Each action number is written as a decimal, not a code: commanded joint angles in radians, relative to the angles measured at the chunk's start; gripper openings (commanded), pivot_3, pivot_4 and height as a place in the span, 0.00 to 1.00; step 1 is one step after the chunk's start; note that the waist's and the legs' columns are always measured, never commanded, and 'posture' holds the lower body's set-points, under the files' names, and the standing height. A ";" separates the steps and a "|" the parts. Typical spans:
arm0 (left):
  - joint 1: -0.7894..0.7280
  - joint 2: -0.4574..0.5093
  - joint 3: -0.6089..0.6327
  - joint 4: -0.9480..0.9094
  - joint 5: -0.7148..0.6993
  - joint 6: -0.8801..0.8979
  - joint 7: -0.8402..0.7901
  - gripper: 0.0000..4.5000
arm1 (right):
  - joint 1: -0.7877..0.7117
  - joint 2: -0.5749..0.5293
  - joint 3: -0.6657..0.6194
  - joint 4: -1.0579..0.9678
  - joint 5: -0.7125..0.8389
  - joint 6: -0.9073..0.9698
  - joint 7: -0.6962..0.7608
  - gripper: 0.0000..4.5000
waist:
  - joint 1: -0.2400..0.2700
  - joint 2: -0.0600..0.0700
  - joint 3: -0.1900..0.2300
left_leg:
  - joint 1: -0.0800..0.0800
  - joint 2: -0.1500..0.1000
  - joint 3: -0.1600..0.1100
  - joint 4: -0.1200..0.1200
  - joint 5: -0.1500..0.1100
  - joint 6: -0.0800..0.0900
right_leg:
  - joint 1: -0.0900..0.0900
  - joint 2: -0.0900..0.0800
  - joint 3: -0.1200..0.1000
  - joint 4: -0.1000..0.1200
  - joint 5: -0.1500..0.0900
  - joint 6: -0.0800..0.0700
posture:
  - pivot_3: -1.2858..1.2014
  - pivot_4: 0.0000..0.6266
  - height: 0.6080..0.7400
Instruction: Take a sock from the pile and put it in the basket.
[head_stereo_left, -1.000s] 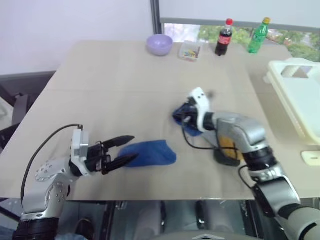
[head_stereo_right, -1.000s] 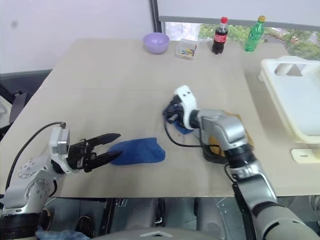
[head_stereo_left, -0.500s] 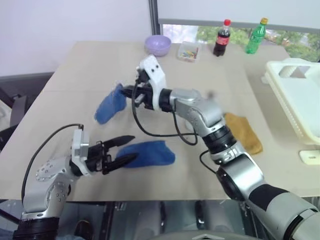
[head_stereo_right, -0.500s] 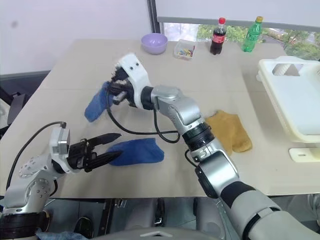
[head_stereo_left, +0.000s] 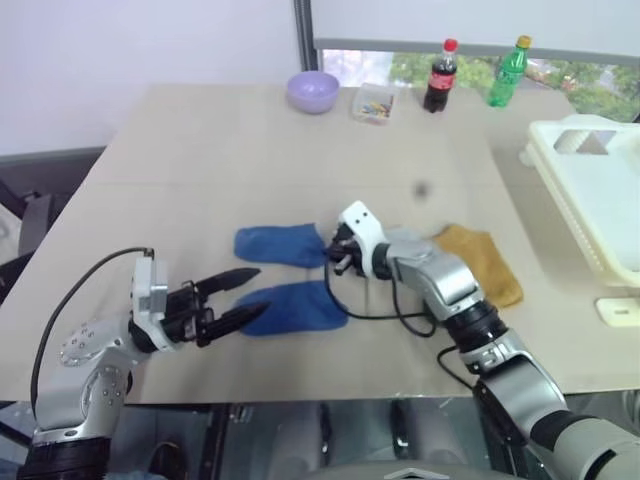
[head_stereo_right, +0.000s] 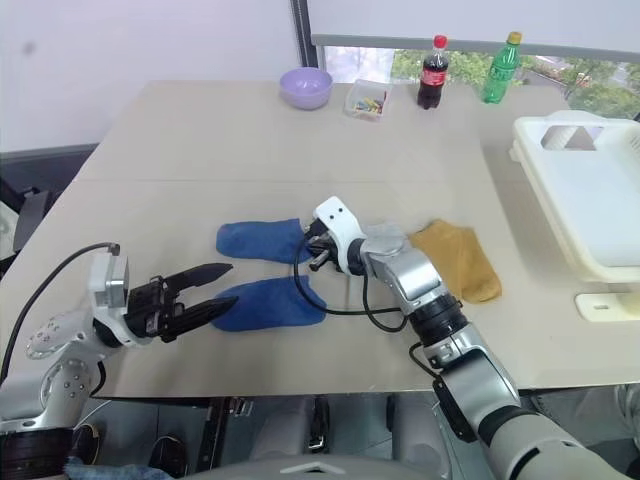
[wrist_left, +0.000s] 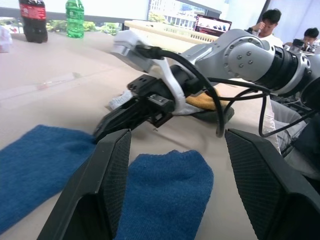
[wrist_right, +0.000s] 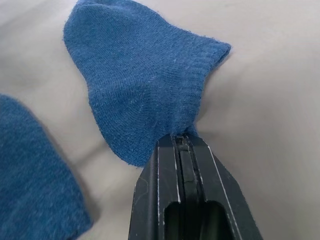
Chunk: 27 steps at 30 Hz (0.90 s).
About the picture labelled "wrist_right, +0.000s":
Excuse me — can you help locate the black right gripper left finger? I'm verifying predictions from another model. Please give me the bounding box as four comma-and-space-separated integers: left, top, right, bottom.
127, 133, 189, 240

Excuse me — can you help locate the blue ankle sock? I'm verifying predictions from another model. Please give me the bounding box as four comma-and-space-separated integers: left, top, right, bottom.
61, 0, 232, 168
0, 93, 94, 240

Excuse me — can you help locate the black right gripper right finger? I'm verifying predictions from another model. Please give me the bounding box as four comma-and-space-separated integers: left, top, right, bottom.
180, 132, 264, 240

